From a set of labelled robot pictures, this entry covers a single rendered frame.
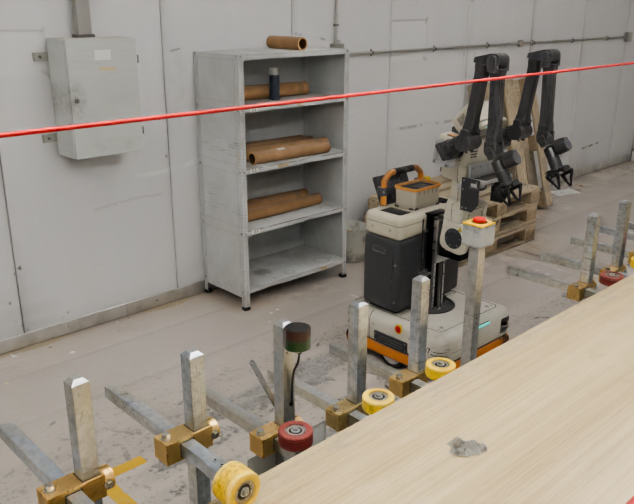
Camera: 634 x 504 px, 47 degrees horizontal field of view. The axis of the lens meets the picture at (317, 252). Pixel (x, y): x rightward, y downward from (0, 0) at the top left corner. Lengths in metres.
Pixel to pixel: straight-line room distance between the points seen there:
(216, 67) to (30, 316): 1.76
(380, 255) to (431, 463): 2.27
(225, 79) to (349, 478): 3.11
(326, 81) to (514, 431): 3.55
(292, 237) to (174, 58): 1.58
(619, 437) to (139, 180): 3.30
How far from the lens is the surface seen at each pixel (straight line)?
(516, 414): 1.84
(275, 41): 4.76
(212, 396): 1.94
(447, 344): 3.66
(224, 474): 1.46
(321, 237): 5.22
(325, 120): 5.01
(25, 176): 4.16
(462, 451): 1.66
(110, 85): 4.05
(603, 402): 1.95
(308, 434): 1.69
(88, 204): 4.34
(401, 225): 3.66
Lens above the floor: 1.83
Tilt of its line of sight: 19 degrees down
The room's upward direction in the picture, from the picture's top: straight up
